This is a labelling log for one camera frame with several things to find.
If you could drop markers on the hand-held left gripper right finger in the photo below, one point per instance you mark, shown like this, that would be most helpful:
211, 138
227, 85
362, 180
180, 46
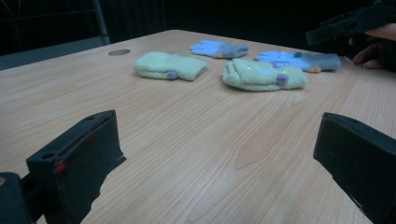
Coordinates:
361, 155

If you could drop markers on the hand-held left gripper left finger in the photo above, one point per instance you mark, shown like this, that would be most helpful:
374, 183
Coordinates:
77, 161

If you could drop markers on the blue and grey knit glove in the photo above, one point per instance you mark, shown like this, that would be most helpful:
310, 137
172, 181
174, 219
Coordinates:
311, 60
218, 49

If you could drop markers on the round grey table grommet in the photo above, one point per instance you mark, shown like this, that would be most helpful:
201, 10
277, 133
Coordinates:
119, 52

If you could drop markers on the white metal stand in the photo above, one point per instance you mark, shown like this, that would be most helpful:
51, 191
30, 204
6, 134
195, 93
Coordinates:
101, 25

